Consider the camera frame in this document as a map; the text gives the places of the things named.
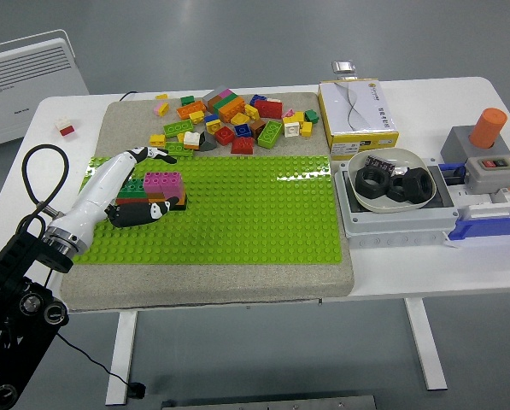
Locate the orange long brick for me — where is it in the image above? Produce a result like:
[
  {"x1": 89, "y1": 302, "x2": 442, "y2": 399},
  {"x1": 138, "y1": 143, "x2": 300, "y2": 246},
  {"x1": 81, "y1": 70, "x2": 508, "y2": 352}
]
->
[
  {"x1": 217, "y1": 97, "x2": 246, "y2": 124},
  {"x1": 176, "y1": 100, "x2": 208, "y2": 120}
]

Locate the grey sloped brick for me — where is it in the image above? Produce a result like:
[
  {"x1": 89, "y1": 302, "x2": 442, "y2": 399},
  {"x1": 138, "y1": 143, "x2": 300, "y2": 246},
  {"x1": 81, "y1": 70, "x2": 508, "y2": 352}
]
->
[{"x1": 197, "y1": 130, "x2": 218, "y2": 152}]

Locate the red sloped brick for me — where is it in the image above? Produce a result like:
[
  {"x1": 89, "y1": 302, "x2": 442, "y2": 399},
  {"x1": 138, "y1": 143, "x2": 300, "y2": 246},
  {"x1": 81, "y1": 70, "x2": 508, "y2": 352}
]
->
[{"x1": 230, "y1": 136, "x2": 255, "y2": 155}]

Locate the white table leg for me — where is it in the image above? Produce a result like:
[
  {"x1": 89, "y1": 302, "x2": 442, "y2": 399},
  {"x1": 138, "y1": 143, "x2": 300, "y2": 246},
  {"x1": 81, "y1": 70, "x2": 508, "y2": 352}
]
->
[
  {"x1": 403, "y1": 297, "x2": 448, "y2": 391},
  {"x1": 104, "y1": 310, "x2": 138, "y2": 406}
]

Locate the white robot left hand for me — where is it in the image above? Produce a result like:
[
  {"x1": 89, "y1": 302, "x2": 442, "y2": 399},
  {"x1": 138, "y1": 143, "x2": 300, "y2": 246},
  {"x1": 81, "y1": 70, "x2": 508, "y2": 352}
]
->
[{"x1": 48, "y1": 145, "x2": 179, "y2": 247}]

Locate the pink square brick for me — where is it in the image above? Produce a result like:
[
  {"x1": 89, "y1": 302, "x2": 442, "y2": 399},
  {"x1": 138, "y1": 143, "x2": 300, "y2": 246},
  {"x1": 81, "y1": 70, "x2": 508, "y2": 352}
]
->
[
  {"x1": 143, "y1": 171, "x2": 165, "y2": 196},
  {"x1": 162, "y1": 171, "x2": 184, "y2": 200}
]

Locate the white bowl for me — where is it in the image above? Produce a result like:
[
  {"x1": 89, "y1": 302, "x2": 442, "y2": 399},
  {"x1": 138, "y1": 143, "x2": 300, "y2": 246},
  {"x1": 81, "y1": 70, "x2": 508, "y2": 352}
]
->
[{"x1": 347, "y1": 147, "x2": 437, "y2": 214}]

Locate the blue and white breaker assembly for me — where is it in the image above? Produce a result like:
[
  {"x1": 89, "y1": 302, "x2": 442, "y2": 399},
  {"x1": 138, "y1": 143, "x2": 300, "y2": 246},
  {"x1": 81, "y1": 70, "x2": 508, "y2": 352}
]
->
[{"x1": 437, "y1": 161, "x2": 510, "y2": 249}]

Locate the grey junction box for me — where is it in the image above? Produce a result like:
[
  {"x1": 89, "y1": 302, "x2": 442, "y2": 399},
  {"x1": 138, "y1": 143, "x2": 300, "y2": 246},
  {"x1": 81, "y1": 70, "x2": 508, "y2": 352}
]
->
[{"x1": 333, "y1": 157, "x2": 460, "y2": 249}]

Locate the grey switch box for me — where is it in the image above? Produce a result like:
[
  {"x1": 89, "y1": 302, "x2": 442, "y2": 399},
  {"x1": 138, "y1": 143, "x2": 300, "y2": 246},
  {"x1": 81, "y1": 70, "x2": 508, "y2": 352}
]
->
[{"x1": 463, "y1": 154, "x2": 510, "y2": 196}]

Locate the lime green baseplate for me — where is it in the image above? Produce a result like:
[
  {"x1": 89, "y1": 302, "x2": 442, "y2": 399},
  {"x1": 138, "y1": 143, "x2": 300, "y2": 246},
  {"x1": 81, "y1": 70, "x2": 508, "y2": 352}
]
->
[{"x1": 73, "y1": 154, "x2": 343, "y2": 266}]

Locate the grey-brown mat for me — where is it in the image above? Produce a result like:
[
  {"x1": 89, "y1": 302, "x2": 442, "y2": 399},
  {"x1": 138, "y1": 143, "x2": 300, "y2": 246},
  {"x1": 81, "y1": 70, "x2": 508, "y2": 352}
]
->
[{"x1": 58, "y1": 91, "x2": 355, "y2": 312}]

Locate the purple circuit board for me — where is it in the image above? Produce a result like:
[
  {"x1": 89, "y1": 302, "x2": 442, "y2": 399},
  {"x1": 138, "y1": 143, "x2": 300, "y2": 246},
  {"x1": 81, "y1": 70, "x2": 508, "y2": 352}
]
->
[{"x1": 364, "y1": 155, "x2": 396, "y2": 175}]

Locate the lime green long brick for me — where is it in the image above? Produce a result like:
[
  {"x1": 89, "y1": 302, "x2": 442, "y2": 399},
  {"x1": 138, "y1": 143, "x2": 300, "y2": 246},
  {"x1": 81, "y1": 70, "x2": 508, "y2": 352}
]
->
[
  {"x1": 161, "y1": 140, "x2": 195, "y2": 160},
  {"x1": 256, "y1": 120, "x2": 284, "y2": 149},
  {"x1": 161, "y1": 117, "x2": 194, "y2": 138}
]

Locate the grey block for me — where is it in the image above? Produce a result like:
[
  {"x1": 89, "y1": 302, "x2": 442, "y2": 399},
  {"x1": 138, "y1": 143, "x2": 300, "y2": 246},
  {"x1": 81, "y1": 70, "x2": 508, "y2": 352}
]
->
[{"x1": 440, "y1": 126, "x2": 510, "y2": 166}]

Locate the white and red brick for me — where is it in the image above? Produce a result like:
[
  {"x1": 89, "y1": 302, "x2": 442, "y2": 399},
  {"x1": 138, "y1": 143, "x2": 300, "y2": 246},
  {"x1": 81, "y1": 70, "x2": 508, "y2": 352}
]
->
[{"x1": 53, "y1": 114, "x2": 77, "y2": 138}]

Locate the black power cord with plug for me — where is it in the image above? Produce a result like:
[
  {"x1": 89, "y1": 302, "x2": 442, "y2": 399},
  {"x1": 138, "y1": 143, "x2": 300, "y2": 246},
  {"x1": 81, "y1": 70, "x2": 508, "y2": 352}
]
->
[{"x1": 56, "y1": 331, "x2": 147, "y2": 400}]

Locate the yellow and white carton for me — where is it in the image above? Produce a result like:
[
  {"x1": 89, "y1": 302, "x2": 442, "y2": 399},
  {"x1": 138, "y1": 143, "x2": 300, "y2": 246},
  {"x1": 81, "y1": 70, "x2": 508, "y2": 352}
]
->
[{"x1": 317, "y1": 78, "x2": 400, "y2": 161}]

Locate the red square brick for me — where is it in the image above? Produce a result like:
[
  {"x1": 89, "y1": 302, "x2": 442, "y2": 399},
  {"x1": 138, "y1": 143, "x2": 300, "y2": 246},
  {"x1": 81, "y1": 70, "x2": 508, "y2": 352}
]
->
[{"x1": 214, "y1": 126, "x2": 237, "y2": 147}]

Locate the orange cylinder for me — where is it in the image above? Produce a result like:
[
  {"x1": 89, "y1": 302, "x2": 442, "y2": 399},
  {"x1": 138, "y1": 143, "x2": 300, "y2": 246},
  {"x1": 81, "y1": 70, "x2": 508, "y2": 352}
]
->
[{"x1": 468, "y1": 107, "x2": 508, "y2": 149}]

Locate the white panel heater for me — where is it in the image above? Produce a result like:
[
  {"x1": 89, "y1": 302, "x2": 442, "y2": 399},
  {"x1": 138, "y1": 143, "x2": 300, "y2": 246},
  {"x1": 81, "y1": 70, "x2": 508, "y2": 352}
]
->
[{"x1": 0, "y1": 28, "x2": 90, "y2": 166}]

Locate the large black nut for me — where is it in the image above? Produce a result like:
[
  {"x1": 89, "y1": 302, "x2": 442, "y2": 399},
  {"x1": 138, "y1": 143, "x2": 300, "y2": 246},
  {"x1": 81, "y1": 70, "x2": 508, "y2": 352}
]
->
[
  {"x1": 385, "y1": 174, "x2": 409, "y2": 204},
  {"x1": 402, "y1": 167, "x2": 435, "y2": 204},
  {"x1": 355, "y1": 166, "x2": 391, "y2": 200}
]

